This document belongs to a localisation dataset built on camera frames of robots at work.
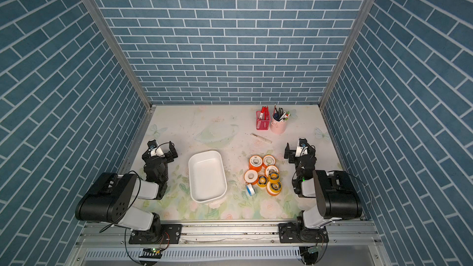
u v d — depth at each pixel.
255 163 0.89
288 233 0.74
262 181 0.88
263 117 1.06
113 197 0.45
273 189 0.83
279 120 1.00
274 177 0.85
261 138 1.05
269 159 0.95
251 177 0.88
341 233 0.76
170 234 0.73
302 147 0.77
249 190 0.82
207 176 0.89
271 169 0.89
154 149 0.75
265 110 1.05
